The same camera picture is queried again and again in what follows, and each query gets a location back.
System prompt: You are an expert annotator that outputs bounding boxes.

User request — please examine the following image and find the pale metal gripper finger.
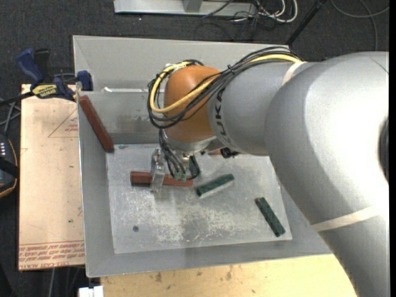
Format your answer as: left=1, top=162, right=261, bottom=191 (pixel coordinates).
left=152, top=148, right=164, bottom=173
left=150, top=169, right=165, bottom=194

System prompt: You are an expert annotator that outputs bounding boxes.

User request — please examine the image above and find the red-brown flat block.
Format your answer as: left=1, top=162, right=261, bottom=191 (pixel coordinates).
left=129, top=170, right=195, bottom=188
left=78, top=95, right=115, bottom=153

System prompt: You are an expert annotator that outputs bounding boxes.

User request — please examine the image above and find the dark green flat block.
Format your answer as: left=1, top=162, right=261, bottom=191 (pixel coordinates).
left=195, top=173, right=235, bottom=199
left=254, top=197, right=286, bottom=238

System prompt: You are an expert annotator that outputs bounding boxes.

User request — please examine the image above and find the grey metal bin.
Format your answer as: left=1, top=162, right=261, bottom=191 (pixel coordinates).
left=72, top=35, right=334, bottom=278

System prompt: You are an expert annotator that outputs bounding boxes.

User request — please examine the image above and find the brown cardboard board, red print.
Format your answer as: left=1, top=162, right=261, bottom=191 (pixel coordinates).
left=18, top=84, right=86, bottom=272

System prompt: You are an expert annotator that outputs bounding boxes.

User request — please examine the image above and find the black cylinder on white bracket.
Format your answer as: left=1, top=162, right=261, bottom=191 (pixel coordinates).
left=201, top=140, right=239, bottom=160

